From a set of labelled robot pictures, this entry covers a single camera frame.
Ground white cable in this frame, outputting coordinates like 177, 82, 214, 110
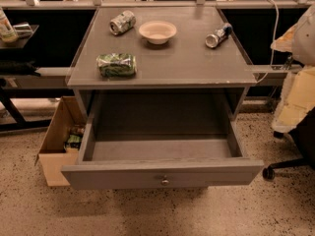
256, 0, 281, 85

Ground grey cabinet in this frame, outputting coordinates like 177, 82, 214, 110
64, 5, 259, 123

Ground black office chair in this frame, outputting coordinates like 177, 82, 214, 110
262, 108, 315, 182

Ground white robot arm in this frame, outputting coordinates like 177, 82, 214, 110
271, 5, 315, 133

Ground white bottle on shelf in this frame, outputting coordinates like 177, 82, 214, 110
0, 8, 18, 43

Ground green packet in box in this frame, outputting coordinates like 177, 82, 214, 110
64, 135, 82, 149

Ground cardboard box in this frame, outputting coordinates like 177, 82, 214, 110
36, 96, 86, 187

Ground round metal drawer knob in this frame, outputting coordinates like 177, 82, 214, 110
160, 176, 169, 186

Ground white bowl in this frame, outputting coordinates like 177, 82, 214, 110
139, 21, 177, 45

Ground silver green can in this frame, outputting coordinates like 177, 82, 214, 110
109, 10, 136, 35

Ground grey open top drawer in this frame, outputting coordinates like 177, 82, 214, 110
60, 89, 265, 191

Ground crumpled foil wrapper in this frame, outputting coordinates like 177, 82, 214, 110
13, 23, 33, 38

